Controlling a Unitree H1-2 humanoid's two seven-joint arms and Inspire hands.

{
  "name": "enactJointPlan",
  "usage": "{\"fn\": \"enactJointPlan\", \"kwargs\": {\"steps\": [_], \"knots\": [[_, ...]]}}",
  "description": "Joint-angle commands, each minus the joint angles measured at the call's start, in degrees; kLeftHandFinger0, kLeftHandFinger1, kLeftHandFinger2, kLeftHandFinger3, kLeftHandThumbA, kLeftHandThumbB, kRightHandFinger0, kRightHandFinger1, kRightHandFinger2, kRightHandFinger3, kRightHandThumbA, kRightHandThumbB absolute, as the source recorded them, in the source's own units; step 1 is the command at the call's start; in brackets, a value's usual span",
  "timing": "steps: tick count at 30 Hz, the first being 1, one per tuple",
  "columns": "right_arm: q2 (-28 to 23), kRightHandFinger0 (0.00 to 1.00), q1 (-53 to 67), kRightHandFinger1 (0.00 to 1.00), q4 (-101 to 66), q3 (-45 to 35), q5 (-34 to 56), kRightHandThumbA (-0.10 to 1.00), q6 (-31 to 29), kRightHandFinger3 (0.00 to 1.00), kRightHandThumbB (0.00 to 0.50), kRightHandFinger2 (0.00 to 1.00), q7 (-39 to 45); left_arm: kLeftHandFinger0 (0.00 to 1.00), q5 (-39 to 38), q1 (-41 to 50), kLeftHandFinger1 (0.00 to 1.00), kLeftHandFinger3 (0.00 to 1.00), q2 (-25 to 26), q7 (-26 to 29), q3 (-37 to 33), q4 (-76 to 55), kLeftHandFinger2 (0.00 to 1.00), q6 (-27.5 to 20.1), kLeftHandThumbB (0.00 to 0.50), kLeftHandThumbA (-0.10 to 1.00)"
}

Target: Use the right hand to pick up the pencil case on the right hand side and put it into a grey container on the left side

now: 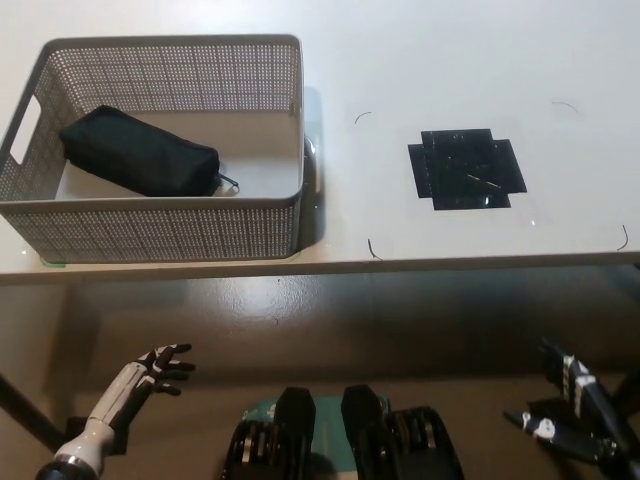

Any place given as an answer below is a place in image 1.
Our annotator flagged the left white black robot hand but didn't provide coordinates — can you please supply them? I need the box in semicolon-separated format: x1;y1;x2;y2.
131;342;197;399

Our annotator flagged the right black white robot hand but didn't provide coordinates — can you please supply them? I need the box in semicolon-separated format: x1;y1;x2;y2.
503;338;625;460

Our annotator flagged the black fabric pencil case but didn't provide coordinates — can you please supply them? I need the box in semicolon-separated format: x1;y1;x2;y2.
58;104;241;198

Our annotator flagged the grey perforated plastic basket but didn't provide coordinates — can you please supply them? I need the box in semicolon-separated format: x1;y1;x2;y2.
0;33;306;264

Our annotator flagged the left black ribbed robot block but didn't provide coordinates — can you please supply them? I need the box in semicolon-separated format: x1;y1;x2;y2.
222;385;320;480

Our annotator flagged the black ribbed robot block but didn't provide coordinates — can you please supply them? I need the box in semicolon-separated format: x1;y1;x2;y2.
222;385;320;480
341;383;466;480

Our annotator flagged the right black ribbed robot block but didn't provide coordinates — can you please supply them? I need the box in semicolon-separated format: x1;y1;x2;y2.
341;383;466;480

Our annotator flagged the black tape patch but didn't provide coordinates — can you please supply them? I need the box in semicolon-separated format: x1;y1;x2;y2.
406;128;528;212

